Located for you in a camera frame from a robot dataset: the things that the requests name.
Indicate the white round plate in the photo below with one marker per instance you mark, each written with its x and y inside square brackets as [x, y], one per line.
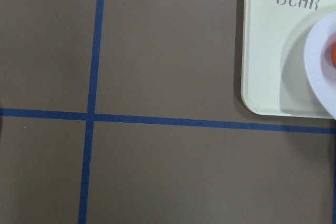
[320, 70]

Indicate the orange mandarin fruit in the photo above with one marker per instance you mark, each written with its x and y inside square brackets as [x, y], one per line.
[333, 54]

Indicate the cream bear tray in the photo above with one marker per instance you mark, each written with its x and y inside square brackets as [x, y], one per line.
[274, 80]

